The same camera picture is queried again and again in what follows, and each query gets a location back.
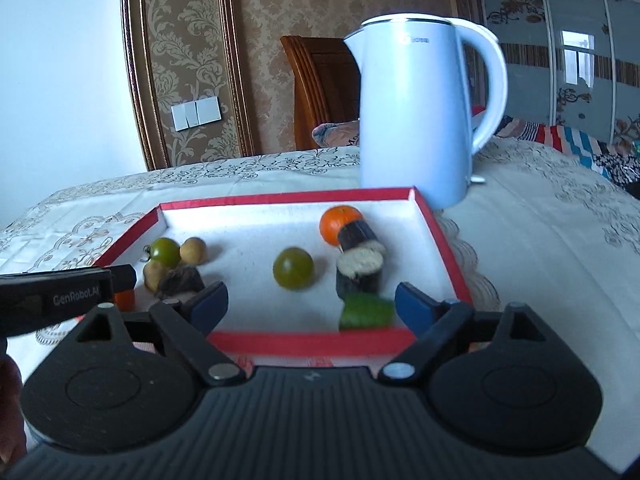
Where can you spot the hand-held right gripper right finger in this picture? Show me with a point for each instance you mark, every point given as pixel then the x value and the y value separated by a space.
pixel 415 307

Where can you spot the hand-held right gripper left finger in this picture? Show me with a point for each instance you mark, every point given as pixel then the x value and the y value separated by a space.
pixel 210 305

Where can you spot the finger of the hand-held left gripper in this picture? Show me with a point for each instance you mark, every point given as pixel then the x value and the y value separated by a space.
pixel 124 277

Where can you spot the tan small potato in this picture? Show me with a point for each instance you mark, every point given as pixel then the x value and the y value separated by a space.
pixel 192 251
pixel 154 275

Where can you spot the dark brown water chestnut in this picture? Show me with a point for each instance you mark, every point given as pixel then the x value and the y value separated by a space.
pixel 180 280

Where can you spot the green tomato with stem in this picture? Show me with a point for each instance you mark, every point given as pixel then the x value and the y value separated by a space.
pixel 166 252

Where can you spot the green cucumber piece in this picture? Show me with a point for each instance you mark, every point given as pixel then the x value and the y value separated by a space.
pixel 365 312

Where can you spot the dark eggplant piece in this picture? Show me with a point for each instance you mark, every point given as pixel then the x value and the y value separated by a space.
pixel 357 232
pixel 357 282

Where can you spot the red shallow cardboard box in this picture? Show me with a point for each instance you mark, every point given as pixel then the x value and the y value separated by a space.
pixel 300 342

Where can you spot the person's left hand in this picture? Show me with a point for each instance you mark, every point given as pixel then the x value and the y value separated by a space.
pixel 10 400

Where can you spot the white kettle base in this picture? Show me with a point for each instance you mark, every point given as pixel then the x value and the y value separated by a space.
pixel 476 180

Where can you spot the light blue electric kettle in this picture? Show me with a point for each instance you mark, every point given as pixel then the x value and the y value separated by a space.
pixel 410 110

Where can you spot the colourful striped blanket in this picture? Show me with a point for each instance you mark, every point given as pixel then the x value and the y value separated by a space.
pixel 570 142

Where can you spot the brown wooden headboard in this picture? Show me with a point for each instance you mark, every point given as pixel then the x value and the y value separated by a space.
pixel 320 90

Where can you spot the wardrobe with sliding doors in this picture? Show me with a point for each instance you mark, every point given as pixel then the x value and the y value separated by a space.
pixel 525 85

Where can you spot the white wall switch panel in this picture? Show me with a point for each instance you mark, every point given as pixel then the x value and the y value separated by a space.
pixel 195 114

